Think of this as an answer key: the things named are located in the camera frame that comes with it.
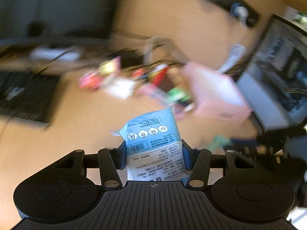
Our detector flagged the green plastic clip toy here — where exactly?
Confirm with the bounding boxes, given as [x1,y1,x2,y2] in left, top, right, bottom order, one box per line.
[207,135,232,152]

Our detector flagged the blue wet wipes packet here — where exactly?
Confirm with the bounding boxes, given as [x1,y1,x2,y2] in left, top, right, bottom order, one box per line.
[111,108,190,183]

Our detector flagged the yellow pink toy block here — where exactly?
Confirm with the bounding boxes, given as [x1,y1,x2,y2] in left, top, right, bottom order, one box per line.
[98,56,121,76]

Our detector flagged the pink pig figurine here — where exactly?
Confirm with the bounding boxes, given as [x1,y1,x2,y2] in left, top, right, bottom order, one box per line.
[78,73,102,90]

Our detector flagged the pink cardboard box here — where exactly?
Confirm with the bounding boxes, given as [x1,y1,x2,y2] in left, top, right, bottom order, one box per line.
[182,62,252,124]

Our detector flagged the white battery charger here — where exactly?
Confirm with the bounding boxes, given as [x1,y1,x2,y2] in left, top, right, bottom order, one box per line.
[106,77,136,100]

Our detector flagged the black computer case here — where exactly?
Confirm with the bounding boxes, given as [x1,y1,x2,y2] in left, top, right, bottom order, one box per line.
[237,15,306,131]

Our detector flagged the black keyboard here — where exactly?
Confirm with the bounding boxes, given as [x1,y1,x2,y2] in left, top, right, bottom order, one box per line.
[1,71,60,126]

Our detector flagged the white power adapter strip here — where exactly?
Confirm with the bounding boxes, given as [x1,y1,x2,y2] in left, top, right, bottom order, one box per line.
[29,46,84,61]

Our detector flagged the white power cable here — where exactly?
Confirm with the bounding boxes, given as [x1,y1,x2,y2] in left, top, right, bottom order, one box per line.
[216,6,249,75]

